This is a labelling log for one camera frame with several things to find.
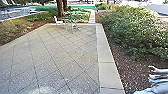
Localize low brown shrub bed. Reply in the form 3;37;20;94
0;9;59;47

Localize green tree outdoors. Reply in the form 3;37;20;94
55;0;70;18

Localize small white outdoor object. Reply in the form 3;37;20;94
53;15;65;27

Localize green hedge outdoors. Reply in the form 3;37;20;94
101;5;168;62

